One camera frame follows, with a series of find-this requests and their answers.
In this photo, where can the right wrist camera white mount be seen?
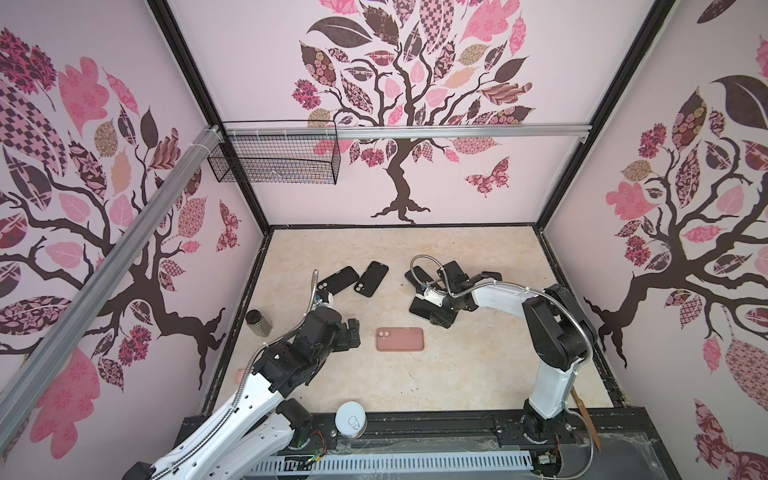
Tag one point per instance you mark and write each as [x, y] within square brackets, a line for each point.
[434, 296]

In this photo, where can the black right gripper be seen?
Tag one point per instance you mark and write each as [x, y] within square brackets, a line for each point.
[442, 319]

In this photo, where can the white slotted cable duct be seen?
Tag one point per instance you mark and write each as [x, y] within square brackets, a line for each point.
[444, 462]

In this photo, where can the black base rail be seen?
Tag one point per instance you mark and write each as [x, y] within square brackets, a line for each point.
[628, 436]

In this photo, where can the silver aluminium rail back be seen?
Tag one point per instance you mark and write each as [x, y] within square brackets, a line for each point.
[580, 131]

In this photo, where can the brown wooden stick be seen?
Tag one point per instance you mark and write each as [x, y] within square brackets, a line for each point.
[587, 419]

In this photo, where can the black phone case left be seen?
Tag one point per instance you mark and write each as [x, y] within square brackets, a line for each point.
[337, 282]

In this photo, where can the pink phone case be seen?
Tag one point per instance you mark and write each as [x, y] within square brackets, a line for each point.
[399, 339]

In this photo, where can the silver aluminium rail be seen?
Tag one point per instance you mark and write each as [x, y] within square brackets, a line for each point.
[33, 378]
[580, 131]

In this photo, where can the glass spice jar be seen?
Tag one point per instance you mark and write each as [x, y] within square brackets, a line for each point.
[258, 323]

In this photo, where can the black smartphone centre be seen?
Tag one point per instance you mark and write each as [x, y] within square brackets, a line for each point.
[418, 277]

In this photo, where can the white round can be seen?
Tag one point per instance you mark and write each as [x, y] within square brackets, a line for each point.
[350, 420]

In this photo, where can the silver aluminium rail left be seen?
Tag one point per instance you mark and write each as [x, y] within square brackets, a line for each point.
[33, 378]

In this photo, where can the black smartphone with silver frame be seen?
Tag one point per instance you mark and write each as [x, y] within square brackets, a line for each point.
[422, 308]

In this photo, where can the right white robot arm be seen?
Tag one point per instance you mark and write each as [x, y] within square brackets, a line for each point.
[545, 408]

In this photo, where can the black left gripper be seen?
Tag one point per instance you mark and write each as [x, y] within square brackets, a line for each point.
[344, 344]

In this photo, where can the black wire basket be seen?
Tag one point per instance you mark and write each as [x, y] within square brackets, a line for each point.
[278, 151]

